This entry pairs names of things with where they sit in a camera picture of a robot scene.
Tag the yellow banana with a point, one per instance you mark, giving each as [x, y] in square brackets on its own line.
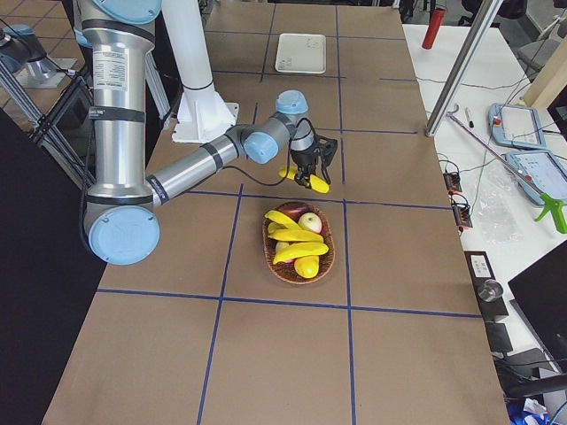
[295, 236]
[315, 183]
[282, 219]

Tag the yellow banana in basket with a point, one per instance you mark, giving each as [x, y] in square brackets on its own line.
[295, 236]

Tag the aluminium frame post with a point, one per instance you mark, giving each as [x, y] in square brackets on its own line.
[485, 16]

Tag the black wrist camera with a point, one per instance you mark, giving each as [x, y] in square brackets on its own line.
[327, 148]

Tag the white bear tray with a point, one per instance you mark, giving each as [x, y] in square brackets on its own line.
[301, 53]

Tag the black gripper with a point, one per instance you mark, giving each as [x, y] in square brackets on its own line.
[303, 158]

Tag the yellow lemon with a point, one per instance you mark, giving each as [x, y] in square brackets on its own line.
[307, 267]

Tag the yellow banana front basket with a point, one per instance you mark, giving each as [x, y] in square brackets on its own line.
[299, 250]

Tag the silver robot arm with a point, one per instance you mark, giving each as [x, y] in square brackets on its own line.
[119, 221]

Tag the dark purple mango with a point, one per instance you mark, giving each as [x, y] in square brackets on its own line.
[294, 210]

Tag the blue teach pendant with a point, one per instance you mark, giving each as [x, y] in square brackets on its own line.
[516, 127]
[543, 167]

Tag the upper blue teach pendant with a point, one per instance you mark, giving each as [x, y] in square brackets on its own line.
[516, 127]

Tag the clear plastic bag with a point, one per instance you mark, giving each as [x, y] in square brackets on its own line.
[495, 216]

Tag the black power strip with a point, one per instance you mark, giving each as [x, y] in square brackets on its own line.
[480, 269]

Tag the red cylinder bottle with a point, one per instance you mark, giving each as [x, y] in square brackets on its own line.
[436, 20]

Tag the small metal cup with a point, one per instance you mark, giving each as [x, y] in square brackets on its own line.
[489, 290]

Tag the black marker pen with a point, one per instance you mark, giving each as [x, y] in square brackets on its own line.
[468, 117]

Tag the black orange electronics module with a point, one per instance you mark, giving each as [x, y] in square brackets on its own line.
[459, 203]

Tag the red green apple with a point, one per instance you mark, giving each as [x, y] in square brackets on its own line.
[310, 221]

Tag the green handled reacher grabber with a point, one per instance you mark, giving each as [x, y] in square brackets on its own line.
[550, 204]

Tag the lower blue teach pendant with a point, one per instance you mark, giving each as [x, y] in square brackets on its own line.
[543, 167]

